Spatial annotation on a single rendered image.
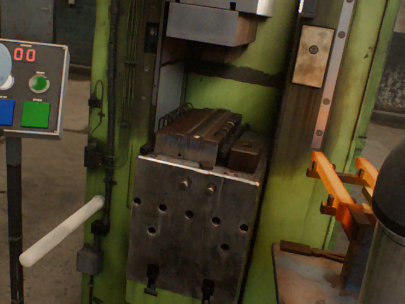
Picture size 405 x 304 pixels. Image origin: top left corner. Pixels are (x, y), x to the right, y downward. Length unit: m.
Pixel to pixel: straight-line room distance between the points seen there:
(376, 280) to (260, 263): 1.05
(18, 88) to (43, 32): 6.52
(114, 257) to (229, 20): 1.02
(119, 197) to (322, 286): 0.83
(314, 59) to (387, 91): 6.38
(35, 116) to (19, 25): 6.75
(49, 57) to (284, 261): 0.89
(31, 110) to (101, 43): 0.36
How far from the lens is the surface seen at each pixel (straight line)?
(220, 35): 1.20
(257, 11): 1.19
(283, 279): 1.08
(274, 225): 1.47
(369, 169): 1.13
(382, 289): 0.52
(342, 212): 0.86
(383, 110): 7.69
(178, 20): 1.24
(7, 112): 1.31
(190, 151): 1.28
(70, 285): 2.23
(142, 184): 1.30
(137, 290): 1.51
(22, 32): 8.00
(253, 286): 1.61
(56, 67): 1.34
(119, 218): 1.63
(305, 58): 1.30
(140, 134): 1.48
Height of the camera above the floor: 1.36
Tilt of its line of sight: 19 degrees down
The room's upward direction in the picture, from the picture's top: 8 degrees clockwise
